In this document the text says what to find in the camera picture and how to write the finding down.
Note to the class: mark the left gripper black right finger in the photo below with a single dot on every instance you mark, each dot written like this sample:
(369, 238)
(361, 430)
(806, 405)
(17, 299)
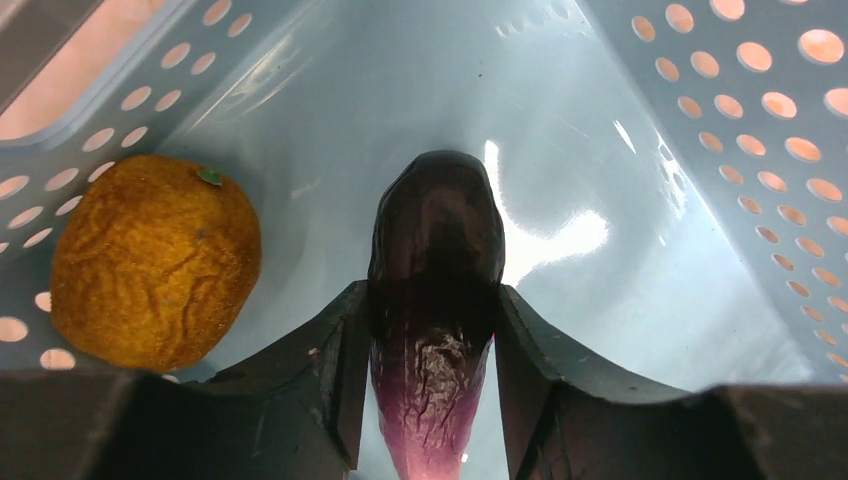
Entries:
(569, 413)

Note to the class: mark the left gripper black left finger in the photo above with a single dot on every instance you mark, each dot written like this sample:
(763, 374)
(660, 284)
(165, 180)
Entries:
(291, 411)

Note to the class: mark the purple toy eggplant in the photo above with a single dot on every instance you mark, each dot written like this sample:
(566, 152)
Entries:
(436, 264)

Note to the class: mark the yellow orange toy fruit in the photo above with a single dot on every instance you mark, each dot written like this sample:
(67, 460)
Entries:
(155, 264)

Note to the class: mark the blue perforated plastic basket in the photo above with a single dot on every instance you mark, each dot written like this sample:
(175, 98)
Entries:
(671, 175)

